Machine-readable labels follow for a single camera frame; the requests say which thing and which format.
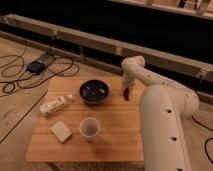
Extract beige sponge block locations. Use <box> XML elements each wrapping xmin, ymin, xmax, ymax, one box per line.
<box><xmin>50</xmin><ymin>121</ymin><xmax>72</xmax><ymax>143</ymax></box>

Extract black power adapter box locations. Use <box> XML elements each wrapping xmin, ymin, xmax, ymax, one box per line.
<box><xmin>27</xmin><ymin>61</ymin><xmax>45</xmax><ymax>74</ymax></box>

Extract white ceramic cup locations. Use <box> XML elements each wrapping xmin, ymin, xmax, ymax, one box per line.
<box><xmin>79</xmin><ymin>117</ymin><xmax>101</xmax><ymax>141</ymax></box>

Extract dark ceramic bowl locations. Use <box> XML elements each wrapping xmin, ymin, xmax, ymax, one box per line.
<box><xmin>79</xmin><ymin>80</ymin><xmax>109</xmax><ymax>104</ymax></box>

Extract wooden table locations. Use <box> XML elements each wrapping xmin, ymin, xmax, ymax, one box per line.
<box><xmin>26</xmin><ymin>77</ymin><xmax>144</xmax><ymax>164</ymax></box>

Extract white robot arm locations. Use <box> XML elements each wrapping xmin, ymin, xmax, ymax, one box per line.
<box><xmin>121</xmin><ymin>56</ymin><xmax>199</xmax><ymax>171</ymax></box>

